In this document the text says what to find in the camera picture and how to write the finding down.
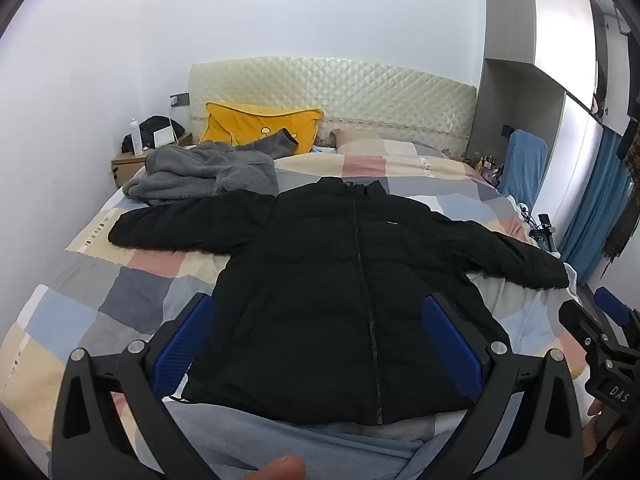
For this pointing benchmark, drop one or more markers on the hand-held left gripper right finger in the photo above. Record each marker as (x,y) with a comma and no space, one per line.
(452,345)

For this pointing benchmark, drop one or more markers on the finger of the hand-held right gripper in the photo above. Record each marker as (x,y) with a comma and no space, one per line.
(612,306)
(580,320)

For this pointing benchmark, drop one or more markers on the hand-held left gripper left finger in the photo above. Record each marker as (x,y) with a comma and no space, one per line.
(182,345)

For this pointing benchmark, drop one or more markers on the black puffer jacket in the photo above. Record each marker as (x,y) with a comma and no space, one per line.
(345,290)

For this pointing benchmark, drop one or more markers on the person's right hand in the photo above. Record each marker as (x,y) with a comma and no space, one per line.
(597,435)

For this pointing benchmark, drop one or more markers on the person's left hand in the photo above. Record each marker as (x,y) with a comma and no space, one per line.
(280,467)

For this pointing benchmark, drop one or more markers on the patchwork checked quilt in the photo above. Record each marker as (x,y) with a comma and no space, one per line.
(125,290)

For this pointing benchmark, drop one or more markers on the blue curtain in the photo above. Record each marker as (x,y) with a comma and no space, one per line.
(595,210)

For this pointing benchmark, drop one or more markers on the person's jeans leg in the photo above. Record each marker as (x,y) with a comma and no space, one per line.
(295,440)

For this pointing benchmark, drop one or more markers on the grey fleece garment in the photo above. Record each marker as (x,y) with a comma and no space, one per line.
(205,172)

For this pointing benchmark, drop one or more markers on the wooden nightstand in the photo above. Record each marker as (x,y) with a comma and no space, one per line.
(127,162)

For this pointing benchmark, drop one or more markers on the white card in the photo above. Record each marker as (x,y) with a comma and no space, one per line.
(164,136)

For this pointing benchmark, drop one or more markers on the white spray bottle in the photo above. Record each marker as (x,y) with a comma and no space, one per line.
(135,136)

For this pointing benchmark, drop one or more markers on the black bag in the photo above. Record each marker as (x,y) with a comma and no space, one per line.
(155,129)

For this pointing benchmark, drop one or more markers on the white wardrobe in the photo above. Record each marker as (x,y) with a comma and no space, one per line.
(560,85)

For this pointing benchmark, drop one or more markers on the yellow pillow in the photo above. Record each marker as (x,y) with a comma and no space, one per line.
(260,127)

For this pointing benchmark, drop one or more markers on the pink pillow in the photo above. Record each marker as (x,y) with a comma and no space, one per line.
(352,136)

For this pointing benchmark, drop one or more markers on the cream quilted headboard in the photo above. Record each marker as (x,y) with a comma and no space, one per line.
(345,92)

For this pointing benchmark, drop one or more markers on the black camera on stand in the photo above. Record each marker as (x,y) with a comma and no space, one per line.
(545,225)

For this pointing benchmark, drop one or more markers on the grey wall socket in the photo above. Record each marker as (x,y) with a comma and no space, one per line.
(179,98)

